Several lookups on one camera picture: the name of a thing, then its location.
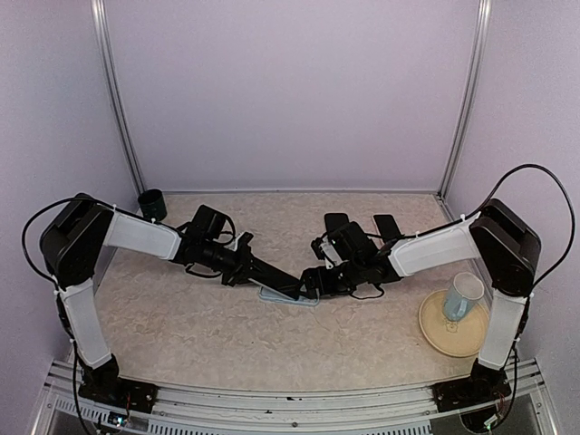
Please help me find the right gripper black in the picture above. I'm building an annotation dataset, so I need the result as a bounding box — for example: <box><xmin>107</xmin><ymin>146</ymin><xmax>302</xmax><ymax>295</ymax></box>
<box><xmin>294</xmin><ymin>257</ymin><xmax>364</xmax><ymax>299</ymax></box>

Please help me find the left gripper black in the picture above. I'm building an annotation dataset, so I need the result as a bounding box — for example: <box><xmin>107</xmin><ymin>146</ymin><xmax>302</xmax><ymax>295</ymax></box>
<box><xmin>201</xmin><ymin>239</ymin><xmax>271</xmax><ymax>286</ymax></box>

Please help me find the light blue phone case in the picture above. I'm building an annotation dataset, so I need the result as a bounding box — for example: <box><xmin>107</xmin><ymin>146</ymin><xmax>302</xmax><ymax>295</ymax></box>
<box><xmin>258</xmin><ymin>286</ymin><xmax>320</xmax><ymax>307</ymax></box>

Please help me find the black phone case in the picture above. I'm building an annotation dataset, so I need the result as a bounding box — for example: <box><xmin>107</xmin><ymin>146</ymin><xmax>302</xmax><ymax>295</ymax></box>
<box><xmin>324</xmin><ymin>212</ymin><xmax>350</xmax><ymax>235</ymax></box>

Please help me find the dark phone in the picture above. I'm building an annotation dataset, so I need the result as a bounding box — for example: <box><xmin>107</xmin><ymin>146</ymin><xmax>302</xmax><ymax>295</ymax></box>
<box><xmin>261</xmin><ymin>268</ymin><xmax>300</xmax><ymax>300</ymax></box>
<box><xmin>373</xmin><ymin>214</ymin><xmax>402</xmax><ymax>242</ymax></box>

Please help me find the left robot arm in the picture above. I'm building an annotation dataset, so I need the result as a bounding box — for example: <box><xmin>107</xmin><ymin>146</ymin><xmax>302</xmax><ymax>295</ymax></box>
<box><xmin>40</xmin><ymin>193</ymin><xmax>296</xmax><ymax>403</ymax></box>

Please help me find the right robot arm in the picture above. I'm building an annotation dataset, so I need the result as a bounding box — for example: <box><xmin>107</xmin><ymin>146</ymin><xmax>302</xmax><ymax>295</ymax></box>
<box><xmin>297</xmin><ymin>198</ymin><xmax>541</xmax><ymax>409</ymax></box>

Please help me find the black cylindrical cup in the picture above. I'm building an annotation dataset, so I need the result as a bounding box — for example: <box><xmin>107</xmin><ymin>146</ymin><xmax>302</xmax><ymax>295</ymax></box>
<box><xmin>138</xmin><ymin>188</ymin><xmax>168</xmax><ymax>221</ymax></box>

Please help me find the light blue mug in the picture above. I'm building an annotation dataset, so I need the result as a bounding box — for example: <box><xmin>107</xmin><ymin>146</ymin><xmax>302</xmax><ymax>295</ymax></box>
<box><xmin>443</xmin><ymin>272</ymin><xmax>485</xmax><ymax>322</ymax></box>

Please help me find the beige plate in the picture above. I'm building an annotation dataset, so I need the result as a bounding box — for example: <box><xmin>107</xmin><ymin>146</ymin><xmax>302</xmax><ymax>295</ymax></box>
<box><xmin>418</xmin><ymin>290</ymin><xmax>489</xmax><ymax>358</ymax></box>

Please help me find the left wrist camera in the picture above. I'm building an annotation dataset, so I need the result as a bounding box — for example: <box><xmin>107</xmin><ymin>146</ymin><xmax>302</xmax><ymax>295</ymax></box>
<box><xmin>226</xmin><ymin>231</ymin><xmax>254</xmax><ymax>252</ymax></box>

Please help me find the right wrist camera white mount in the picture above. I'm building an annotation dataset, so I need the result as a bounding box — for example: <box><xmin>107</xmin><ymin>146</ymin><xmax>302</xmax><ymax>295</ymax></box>
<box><xmin>311</xmin><ymin>236</ymin><xmax>342</xmax><ymax>269</ymax></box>

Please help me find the front aluminium rail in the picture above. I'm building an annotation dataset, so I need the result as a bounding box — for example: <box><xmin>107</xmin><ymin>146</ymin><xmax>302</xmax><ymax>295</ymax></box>
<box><xmin>26</xmin><ymin>360</ymin><xmax>562</xmax><ymax>434</ymax></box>

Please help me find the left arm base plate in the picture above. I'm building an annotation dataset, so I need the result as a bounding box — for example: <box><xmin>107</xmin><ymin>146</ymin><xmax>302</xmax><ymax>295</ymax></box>
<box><xmin>78</xmin><ymin>378</ymin><xmax>159</xmax><ymax>414</ymax></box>

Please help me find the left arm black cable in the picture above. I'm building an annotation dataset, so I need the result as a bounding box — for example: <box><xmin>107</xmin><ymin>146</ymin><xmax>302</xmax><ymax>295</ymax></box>
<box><xmin>21</xmin><ymin>195</ymin><xmax>87</xmax><ymax>286</ymax></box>

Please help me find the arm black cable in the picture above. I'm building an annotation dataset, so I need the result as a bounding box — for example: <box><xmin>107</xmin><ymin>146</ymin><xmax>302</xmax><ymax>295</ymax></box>
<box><xmin>21</xmin><ymin>195</ymin><xmax>87</xmax><ymax>286</ymax></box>
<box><xmin>316</xmin><ymin>163</ymin><xmax>575</xmax><ymax>286</ymax></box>

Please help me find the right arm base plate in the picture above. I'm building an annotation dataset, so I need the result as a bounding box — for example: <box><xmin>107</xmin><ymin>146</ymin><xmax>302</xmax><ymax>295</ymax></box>
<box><xmin>431</xmin><ymin>378</ymin><xmax>512</xmax><ymax>412</ymax></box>

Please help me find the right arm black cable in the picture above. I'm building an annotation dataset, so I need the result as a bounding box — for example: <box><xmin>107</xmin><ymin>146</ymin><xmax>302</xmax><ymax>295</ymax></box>
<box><xmin>316</xmin><ymin>163</ymin><xmax>575</xmax><ymax>286</ymax></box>

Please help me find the left aluminium frame post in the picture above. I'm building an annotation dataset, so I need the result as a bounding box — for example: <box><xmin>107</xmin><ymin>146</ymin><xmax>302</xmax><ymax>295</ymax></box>
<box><xmin>91</xmin><ymin>0</ymin><xmax>146</xmax><ymax>195</ymax></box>

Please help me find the aluminium frame post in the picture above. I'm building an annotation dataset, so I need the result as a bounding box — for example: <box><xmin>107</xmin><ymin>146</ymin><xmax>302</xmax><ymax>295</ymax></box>
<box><xmin>91</xmin><ymin>0</ymin><xmax>146</xmax><ymax>195</ymax></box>
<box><xmin>438</xmin><ymin>0</ymin><xmax>493</xmax><ymax>202</ymax></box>

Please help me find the right aluminium frame post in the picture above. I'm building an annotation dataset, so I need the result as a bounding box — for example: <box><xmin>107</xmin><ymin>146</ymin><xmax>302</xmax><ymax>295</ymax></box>
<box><xmin>438</xmin><ymin>0</ymin><xmax>493</xmax><ymax>202</ymax></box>

